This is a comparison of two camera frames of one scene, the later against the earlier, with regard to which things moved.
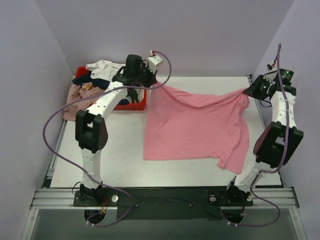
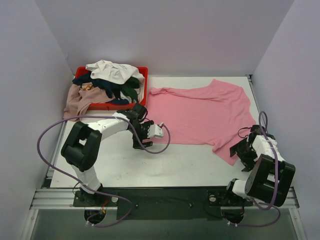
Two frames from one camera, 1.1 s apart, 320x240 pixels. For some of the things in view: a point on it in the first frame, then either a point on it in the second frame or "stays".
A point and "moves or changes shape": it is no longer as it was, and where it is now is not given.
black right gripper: x=253 y=89 to x=243 y=153
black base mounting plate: x=202 y=203 stays
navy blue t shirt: x=103 y=85 stays
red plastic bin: x=81 y=71 stays
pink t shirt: x=179 y=126 moves or changes shape
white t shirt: x=104 y=70 stays
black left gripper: x=149 y=80 to x=139 y=135
